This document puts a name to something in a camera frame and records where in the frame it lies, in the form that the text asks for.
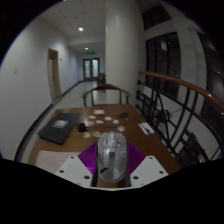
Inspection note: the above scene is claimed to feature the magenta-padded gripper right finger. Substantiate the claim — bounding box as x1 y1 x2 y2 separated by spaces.
125 142 170 188

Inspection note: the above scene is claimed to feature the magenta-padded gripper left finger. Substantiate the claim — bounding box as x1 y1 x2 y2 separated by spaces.
54 142 100 188

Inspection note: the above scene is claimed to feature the distant wooden furniture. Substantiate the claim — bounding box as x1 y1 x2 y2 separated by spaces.
97 73 107 84

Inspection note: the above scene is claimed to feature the brown-framed side door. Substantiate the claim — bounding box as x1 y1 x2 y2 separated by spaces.
46 47 63 102

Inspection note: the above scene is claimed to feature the black closed laptop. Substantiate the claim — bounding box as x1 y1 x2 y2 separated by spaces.
37 112 83 145

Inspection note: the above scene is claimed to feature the glazed double door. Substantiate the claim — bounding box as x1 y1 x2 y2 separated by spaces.
82 57 101 82

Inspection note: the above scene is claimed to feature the tall dark window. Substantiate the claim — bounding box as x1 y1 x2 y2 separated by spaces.
144 31 183 98

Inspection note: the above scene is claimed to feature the wooden armchair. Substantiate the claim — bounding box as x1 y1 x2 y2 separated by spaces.
82 83 131 108

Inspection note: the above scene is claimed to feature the wood-topped black metal railing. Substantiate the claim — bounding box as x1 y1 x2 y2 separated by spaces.
134 69 224 168

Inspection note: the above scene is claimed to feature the dark transom window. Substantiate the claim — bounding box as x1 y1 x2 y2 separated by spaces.
141 3 173 31

